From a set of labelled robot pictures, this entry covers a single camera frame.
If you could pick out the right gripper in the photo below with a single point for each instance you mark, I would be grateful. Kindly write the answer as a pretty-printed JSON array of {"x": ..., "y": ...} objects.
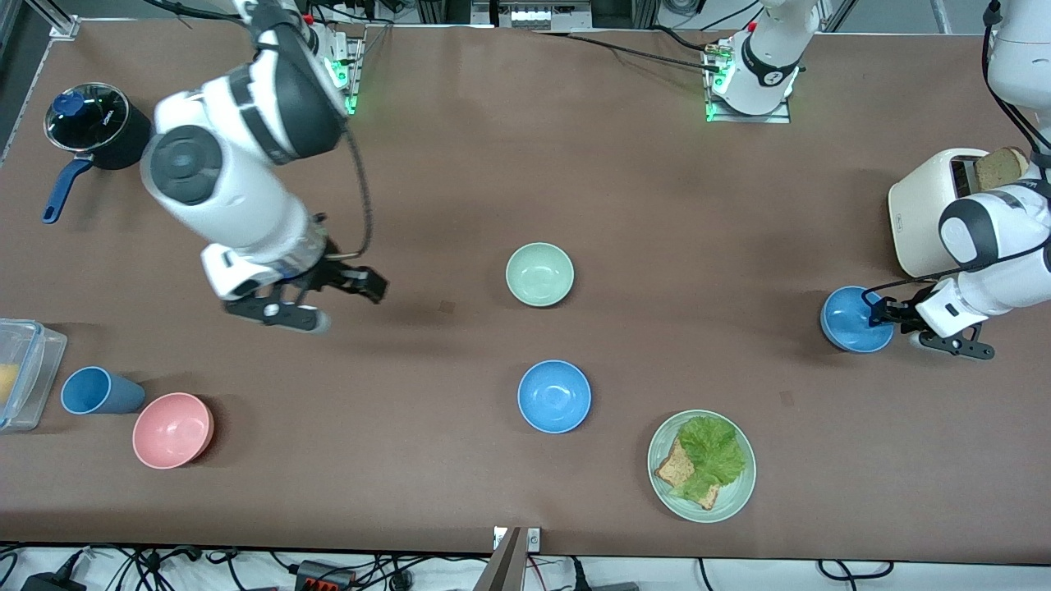
[{"x": 331, "y": 273}]

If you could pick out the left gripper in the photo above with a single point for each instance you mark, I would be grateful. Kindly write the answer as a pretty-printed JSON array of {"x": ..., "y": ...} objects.
[{"x": 901, "y": 312}]

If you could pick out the blue bowl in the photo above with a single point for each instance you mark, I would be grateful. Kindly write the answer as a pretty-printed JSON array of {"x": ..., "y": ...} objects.
[
  {"x": 554, "y": 396},
  {"x": 846, "y": 324}
]

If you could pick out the green bowl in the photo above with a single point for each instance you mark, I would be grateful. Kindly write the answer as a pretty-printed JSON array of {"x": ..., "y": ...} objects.
[{"x": 539, "y": 275}]

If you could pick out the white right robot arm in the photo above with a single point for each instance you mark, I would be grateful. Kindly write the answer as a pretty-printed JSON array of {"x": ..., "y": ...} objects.
[{"x": 238, "y": 156}]

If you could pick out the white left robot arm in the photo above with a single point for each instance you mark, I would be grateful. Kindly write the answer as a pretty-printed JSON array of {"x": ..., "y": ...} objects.
[{"x": 998, "y": 230}]

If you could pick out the pink bowl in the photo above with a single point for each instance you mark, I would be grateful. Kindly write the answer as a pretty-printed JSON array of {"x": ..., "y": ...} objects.
[{"x": 172, "y": 430}]

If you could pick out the white toaster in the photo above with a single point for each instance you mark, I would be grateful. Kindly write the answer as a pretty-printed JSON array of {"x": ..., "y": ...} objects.
[{"x": 920, "y": 213}]

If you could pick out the brown bread slice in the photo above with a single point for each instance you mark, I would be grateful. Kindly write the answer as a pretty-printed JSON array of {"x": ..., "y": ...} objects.
[{"x": 998, "y": 168}]

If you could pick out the green lettuce leaf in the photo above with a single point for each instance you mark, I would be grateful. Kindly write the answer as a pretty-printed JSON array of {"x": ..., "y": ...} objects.
[{"x": 716, "y": 450}]

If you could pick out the pale green plate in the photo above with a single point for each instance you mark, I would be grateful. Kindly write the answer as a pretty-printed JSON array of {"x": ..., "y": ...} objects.
[{"x": 739, "y": 492}]

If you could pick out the brown toast slice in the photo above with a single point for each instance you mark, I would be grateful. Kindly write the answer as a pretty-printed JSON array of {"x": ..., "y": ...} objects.
[{"x": 675, "y": 469}]

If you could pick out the blue cup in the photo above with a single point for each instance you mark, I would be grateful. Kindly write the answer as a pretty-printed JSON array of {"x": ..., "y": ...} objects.
[{"x": 98, "y": 391}]

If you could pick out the black box red connectors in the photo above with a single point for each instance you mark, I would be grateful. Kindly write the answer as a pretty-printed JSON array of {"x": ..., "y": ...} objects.
[{"x": 324, "y": 576}]

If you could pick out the glass lid blue knob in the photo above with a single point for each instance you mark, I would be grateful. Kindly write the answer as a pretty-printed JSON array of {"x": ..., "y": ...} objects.
[{"x": 90, "y": 115}]

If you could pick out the white power strip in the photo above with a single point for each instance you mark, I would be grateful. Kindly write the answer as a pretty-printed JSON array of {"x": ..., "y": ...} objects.
[{"x": 542, "y": 13}]

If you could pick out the clear plastic container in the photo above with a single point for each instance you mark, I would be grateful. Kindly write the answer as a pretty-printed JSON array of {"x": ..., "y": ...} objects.
[{"x": 29, "y": 373}]

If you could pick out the yellow food piece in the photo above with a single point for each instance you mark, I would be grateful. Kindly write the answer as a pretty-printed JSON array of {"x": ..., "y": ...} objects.
[{"x": 6, "y": 382}]

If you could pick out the black power adapter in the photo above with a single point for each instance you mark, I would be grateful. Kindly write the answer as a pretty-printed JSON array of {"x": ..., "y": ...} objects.
[{"x": 53, "y": 584}]

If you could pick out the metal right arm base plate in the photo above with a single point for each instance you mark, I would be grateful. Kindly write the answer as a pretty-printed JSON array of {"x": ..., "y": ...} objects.
[{"x": 355, "y": 74}]

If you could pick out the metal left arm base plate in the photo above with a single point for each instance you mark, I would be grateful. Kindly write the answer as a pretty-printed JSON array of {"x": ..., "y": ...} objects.
[{"x": 784, "y": 117}]

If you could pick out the metal table edge bracket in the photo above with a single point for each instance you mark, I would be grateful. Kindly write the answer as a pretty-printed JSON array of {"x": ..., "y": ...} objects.
[{"x": 534, "y": 538}]

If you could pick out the dark grey camera pole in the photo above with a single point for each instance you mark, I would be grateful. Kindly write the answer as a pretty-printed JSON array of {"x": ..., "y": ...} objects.
[{"x": 502, "y": 566}]

